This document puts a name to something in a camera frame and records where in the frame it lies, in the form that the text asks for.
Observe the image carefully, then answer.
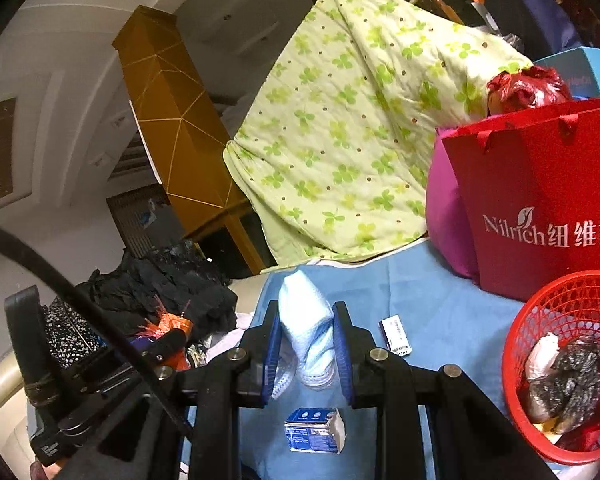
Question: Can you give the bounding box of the black dotted cloth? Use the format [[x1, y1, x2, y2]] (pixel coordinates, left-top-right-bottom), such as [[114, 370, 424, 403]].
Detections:
[[42, 297, 108, 363]]

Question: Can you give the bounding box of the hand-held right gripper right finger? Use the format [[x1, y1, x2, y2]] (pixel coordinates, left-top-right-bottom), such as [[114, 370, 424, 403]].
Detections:
[[332, 301, 556, 480]]

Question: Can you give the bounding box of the red mesh basket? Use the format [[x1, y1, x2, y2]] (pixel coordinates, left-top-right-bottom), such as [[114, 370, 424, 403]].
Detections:
[[509, 270, 600, 466]]

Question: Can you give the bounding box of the light blue box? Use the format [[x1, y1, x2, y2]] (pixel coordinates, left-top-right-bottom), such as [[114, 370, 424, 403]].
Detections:
[[532, 46, 600, 98]]

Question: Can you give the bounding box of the black cloth pile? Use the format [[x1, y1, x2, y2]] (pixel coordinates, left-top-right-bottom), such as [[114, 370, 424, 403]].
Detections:
[[75, 240, 238, 341]]

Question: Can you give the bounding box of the light blue mesh cloth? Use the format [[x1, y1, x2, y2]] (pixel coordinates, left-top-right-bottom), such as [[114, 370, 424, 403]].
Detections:
[[275, 269, 337, 401]]

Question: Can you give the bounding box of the blue blanket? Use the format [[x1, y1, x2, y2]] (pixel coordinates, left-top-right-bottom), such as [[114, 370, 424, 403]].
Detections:
[[180, 242, 596, 480]]

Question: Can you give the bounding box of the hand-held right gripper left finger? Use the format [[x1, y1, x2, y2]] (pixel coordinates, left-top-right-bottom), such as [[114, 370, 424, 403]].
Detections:
[[67, 301, 283, 480]]

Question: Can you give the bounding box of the black cable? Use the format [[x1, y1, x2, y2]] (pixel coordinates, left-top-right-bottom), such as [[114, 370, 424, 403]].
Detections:
[[0, 220, 196, 441]]

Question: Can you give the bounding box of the dark lattice panel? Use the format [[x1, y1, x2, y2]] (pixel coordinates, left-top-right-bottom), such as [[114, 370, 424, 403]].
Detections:
[[106, 185, 193, 261]]

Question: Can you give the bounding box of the orange-brown wooden cabinet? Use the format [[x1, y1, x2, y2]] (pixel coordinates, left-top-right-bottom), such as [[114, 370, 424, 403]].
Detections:
[[112, 5, 276, 276]]

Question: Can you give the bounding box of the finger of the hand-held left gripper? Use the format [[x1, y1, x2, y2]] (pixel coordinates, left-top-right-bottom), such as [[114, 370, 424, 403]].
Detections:
[[130, 329, 188, 367]]

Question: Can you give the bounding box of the white wad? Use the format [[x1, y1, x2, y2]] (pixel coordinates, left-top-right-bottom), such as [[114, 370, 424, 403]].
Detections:
[[524, 332, 561, 381]]

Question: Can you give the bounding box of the grey wad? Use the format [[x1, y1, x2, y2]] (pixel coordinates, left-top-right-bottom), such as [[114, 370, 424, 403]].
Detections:
[[527, 340, 600, 423]]

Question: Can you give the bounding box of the green floral quilt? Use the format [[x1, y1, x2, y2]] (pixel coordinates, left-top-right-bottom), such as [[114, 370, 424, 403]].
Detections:
[[223, 0, 533, 267]]

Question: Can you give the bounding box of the blue carton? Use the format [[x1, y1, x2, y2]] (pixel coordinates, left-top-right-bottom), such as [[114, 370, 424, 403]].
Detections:
[[284, 406, 347, 455]]

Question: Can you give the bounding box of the red plastic bag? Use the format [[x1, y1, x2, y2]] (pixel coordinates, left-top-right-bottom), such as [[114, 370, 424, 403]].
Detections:
[[486, 66, 573, 116]]

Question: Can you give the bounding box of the magenta pillow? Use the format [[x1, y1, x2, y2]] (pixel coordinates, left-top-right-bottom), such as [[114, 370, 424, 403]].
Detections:
[[425, 127, 481, 281]]

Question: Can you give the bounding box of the navy bag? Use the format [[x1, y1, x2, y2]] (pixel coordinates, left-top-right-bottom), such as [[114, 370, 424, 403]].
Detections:
[[462, 0, 581, 56]]

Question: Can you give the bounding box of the red paper bag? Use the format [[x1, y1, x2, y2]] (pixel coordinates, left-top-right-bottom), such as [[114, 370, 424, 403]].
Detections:
[[436, 97, 600, 303]]

